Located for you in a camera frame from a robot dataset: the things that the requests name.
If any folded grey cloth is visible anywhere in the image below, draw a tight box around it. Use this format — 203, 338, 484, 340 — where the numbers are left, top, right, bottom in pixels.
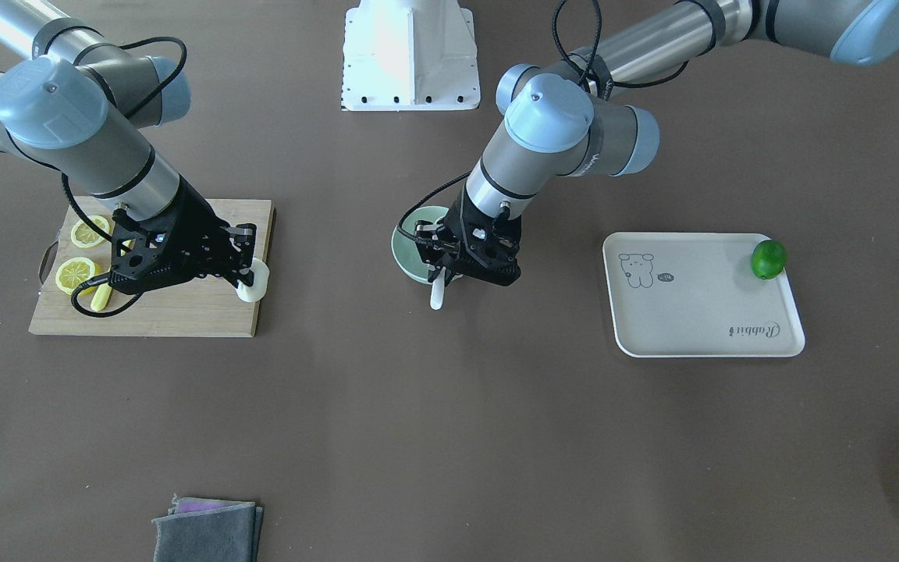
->
152, 496, 264, 561

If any green lime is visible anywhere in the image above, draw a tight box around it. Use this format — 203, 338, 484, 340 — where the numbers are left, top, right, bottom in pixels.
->
750, 239, 787, 280

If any beige rabbit serving tray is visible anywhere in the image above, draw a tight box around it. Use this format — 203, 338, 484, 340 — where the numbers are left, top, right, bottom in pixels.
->
602, 232, 805, 357

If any lemon half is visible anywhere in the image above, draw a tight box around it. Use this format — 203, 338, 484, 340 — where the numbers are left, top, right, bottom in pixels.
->
54, 256, 104, 296

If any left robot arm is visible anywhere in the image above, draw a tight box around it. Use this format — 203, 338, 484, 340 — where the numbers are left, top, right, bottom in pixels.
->
397, 1, 899, 289

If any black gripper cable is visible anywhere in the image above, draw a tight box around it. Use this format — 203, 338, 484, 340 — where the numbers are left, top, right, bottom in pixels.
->
59, 35, 189, 318

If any light green ceramic bowl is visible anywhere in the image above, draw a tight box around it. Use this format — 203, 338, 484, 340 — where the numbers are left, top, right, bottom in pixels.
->
390, 205, 447, 285

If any yellow plastic knife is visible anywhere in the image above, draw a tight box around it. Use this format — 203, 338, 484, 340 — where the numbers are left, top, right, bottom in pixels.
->
90, 283, 113, 313

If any lemon slice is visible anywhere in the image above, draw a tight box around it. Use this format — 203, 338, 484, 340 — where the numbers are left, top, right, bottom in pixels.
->
70, 215, 112, 249

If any wooden cutting board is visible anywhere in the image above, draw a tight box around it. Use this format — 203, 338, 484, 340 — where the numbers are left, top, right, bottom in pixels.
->
29, 199, 275, 337

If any white ceramic spoon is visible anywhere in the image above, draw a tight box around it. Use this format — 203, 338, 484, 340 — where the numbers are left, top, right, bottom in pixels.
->
429, 276, 447, 311

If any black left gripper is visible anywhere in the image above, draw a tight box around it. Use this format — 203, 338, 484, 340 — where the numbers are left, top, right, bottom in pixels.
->
415, 190, 522, 286

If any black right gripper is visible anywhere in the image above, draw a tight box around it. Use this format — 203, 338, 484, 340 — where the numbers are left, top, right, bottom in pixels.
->
109, 178, 257, 295

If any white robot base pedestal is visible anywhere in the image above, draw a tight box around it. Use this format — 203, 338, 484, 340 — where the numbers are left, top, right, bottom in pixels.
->
340, 1, 481, 112

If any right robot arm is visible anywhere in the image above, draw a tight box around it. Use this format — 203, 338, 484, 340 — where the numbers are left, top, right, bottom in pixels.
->
0, 1, 268, 302

